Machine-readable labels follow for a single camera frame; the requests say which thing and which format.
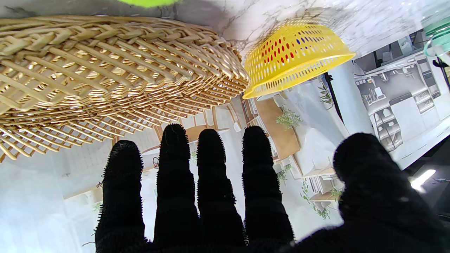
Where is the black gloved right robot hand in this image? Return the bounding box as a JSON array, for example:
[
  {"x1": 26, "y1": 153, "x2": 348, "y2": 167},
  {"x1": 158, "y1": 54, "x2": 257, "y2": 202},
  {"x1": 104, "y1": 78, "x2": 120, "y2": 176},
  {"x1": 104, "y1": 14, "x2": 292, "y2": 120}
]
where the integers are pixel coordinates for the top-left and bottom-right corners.
[{"x1": 95, "y1": 123, "x2": 450, "y2": 253}]

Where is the yellow-green tennis ball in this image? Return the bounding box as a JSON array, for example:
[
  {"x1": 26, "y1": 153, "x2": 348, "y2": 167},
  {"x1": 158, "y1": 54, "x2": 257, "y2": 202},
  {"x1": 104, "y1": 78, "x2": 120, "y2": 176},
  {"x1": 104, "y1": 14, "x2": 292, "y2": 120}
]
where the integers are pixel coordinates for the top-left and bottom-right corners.
[{"x1": 118, "y1": 0, "x2": 180, "y2": 8}]

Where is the round woven wicker basket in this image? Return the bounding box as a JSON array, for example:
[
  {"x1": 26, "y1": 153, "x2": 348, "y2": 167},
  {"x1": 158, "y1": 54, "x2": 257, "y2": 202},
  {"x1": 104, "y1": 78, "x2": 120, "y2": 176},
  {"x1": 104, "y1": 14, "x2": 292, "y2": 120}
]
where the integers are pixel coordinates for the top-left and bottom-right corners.
[{"x1": 0, "y1": 15, "x2": 249, "y2": 163}]

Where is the blue toy building block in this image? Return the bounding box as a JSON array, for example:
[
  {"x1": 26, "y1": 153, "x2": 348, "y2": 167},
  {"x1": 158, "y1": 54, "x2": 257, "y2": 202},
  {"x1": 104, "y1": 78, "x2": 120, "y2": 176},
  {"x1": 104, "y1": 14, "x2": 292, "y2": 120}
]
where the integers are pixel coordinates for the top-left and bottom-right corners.
[{"x1": 296, "y1": 35, "x2": 319, "y2": 45}]

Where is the black backdrop stand pole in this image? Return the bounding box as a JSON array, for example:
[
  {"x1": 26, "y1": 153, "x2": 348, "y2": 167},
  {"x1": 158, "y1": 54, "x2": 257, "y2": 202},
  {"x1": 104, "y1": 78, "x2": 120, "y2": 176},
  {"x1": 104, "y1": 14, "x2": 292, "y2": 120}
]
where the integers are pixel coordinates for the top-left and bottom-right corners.
[{"x1": 323, "y1": 72, "x2": 344, "y2": 122}]

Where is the teal round plastic object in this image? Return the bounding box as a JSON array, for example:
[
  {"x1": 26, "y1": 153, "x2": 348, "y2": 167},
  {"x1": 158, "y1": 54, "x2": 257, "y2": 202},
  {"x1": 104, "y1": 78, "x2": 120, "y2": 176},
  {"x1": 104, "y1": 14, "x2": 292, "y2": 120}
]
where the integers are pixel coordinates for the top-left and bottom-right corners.
[{"x1": 422, "y1": 16, "x2": 450, "y2": 57}]

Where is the printed room scene backdrop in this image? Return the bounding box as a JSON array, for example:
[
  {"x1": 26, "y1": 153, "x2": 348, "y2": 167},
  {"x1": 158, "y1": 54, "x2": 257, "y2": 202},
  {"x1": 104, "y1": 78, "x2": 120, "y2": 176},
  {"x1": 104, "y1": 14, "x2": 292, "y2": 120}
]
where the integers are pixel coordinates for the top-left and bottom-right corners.
[{"x1": 0, "y1": 60, "x2": 373, "y2": 253}]

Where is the yellow perforated plastic basket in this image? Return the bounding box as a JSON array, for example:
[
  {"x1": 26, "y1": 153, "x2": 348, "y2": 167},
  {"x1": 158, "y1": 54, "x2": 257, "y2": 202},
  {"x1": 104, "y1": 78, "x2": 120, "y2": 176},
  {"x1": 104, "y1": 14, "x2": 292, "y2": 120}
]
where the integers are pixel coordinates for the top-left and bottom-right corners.
[{"x1": 243, "y1": 24, "x2": 356, "y2": 99}]

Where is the white tube ceiling lamp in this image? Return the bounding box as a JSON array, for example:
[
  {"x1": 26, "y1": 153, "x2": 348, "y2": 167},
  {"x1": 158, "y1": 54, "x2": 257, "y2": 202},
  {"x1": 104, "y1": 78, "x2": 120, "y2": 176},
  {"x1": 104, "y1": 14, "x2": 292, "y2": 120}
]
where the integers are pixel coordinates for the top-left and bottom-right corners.
[{"x1": 411, "y1": 169, "x2": 436, "y2": 190}]

